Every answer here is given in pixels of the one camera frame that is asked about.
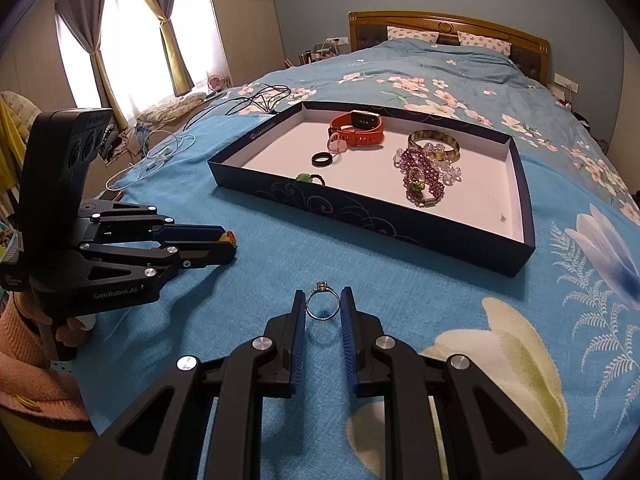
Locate purple bead bracelet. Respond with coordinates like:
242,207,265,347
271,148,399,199
392,146,447,208

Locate white earphones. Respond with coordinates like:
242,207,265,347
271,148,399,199
102,130,198,192

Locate orange smart watch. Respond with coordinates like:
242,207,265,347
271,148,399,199
327,109,387,148

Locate black charging cable bundle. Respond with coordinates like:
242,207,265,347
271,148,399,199
182,85,293,133

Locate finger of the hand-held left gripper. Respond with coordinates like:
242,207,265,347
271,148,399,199
77,241,237,283
81,204,229,247

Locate pile of light cloths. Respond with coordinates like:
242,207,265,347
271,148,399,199
135,92,210,127

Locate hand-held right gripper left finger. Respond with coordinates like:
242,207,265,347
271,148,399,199
60,289,307,480

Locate window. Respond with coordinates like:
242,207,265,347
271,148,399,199
55,0,176,111

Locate navy blue cardboard tray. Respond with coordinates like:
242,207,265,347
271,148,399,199
206,100,537,279

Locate person's left forearm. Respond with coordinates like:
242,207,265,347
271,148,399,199
0,292,93,423

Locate person's left hand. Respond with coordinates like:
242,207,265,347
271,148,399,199
51,314,97,347

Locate wooden bed headboard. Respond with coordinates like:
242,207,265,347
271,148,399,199
347,10,552,83

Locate bright blue flower blanket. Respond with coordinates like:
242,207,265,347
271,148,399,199
95,115,640,480

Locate clear bead bracelet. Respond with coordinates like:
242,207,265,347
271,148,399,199
422,142,463,186

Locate silver ring with stone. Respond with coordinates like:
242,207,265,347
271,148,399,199
305,281,343,321

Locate white patterned pillow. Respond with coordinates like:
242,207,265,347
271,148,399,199
387,26,441,43
457,31,512,57

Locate beige quilted jacket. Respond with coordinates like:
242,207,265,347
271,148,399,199
0,91,42,171

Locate gold green stone pendant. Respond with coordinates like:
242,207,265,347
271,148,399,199
406,166,427,196

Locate olive curtain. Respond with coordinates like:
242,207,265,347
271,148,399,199
125,0,196,97

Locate bedside table cosmetics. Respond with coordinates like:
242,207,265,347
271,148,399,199
285,42,346,67

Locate person's yellow garment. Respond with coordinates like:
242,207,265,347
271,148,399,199
0,402,98,480

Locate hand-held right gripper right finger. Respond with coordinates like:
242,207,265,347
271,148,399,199
340,287,583,480

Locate gold tortoiseshell bangle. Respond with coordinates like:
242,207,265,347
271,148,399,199
407,129,462,165

